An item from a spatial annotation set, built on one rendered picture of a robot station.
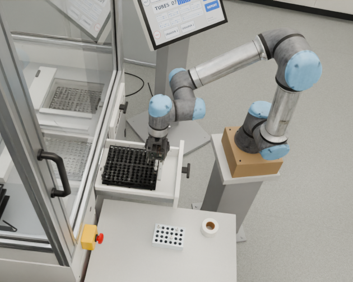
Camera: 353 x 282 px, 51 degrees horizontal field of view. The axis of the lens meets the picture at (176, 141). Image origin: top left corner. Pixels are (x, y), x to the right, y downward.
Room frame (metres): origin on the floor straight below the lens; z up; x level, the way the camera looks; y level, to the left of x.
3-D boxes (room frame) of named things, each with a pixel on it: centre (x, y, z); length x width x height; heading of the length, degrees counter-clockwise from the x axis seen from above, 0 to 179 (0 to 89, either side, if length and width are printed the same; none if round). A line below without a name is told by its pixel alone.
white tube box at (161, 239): (0.64, -0.02, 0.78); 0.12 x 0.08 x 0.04; 89
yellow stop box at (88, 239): (0.55, 0.27, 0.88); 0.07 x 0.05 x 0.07; 1
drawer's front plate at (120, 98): (1.20, 0.30, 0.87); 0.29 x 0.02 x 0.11; 1
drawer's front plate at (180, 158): (0.89, -0.03, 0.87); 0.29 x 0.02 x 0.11; 1
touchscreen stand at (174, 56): (1.84, 0.07, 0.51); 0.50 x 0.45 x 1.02; 42
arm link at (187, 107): (0.91, -0.02, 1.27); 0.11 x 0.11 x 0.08; 18
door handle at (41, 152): (0.45, 0.27, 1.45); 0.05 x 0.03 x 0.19; 91
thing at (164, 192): (0.88, 0.18, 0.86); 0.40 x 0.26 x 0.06; 91
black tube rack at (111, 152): (0.88, 0.17, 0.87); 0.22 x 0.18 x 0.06; 91
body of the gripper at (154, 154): (0.85, 0.07, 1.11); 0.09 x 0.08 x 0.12; 1
